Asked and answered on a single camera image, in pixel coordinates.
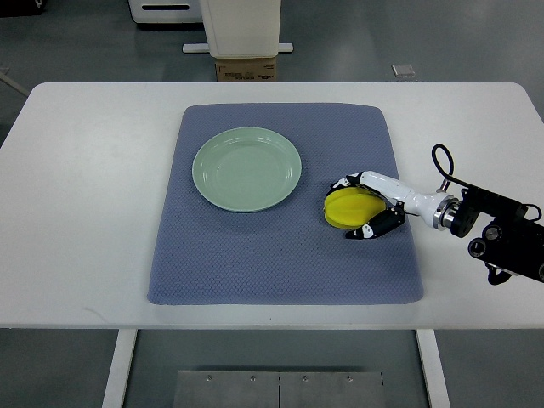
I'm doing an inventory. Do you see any pale green plate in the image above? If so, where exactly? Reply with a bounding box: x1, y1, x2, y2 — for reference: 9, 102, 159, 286
192, 127, 302, 213

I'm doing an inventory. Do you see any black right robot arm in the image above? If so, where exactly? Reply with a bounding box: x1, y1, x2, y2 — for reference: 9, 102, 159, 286
432, 144, 543, 286

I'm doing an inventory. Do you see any blue textured table mat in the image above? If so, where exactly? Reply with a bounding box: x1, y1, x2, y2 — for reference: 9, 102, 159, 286
148, 103, 424, 305

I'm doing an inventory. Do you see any yellow starfruit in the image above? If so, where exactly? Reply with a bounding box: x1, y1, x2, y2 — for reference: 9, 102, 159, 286
324, 187, 387, 230

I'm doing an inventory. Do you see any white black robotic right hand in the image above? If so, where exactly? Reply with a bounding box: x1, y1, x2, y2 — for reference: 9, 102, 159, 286
326, 171, 459, 240

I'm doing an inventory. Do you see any white pedestal foot bar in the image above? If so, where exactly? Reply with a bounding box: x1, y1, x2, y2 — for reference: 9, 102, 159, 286
182, 42, 294, 58

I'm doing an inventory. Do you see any small grey floor plate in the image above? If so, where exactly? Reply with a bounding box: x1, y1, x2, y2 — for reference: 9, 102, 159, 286
391, 64, 416, 78

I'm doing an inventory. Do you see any brown cardboard box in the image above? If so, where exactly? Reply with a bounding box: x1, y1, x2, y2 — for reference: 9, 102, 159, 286
215, 57, 277, 82

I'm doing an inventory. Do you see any white pedestal column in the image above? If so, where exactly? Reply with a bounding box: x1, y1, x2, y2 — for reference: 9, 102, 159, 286
199, 0, 281, 59

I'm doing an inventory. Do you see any left white table leg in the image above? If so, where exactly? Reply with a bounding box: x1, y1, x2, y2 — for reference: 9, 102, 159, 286
102, 329, 138, 408

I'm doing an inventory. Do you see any white cabinet with slot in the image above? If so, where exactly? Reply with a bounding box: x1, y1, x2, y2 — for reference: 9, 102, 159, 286
127, 0, 202, 24

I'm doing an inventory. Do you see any right white table leg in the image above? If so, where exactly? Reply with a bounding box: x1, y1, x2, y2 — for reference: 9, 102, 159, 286
416, 329, 451, 408

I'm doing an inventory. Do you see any white table leg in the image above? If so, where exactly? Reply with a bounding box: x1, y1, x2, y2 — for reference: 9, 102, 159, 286
102, 329, 138, 408
416, 329, 451, 408

